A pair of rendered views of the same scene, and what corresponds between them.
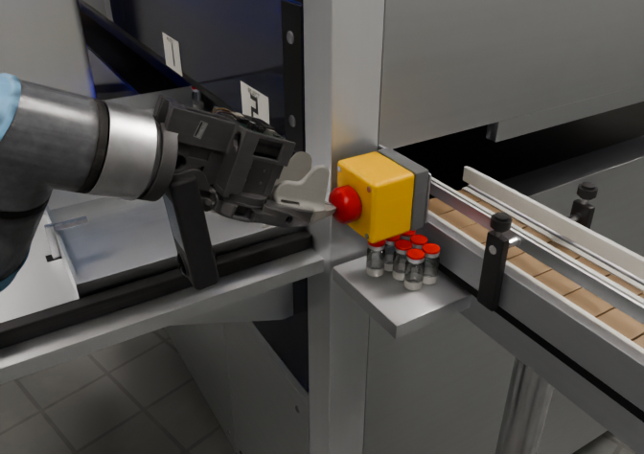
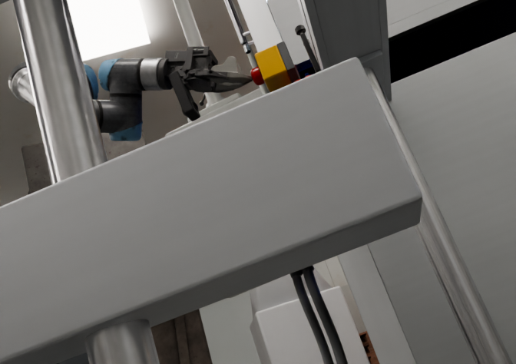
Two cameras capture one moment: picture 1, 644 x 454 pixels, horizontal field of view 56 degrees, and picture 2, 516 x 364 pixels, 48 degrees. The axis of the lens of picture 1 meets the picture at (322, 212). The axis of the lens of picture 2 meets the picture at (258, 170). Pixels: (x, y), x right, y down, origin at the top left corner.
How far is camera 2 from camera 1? 1.23 m
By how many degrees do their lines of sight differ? 63
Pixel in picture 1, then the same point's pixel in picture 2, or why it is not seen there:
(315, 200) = (232, 70)
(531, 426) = not seen: hidden behind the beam
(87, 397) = not seen: outside the picture
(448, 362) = (438, 198)
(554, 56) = not seen: outside the picture
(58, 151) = (127, 66)
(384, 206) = (263, 61)
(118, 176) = (145, 70)
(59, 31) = not seen: hidden behind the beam
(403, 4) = (279, 5)
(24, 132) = (119, 63)
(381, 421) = (388, 250)
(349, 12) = (253, 18)
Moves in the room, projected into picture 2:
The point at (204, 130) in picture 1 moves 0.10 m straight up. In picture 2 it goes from (177, 55) to (167, 21)
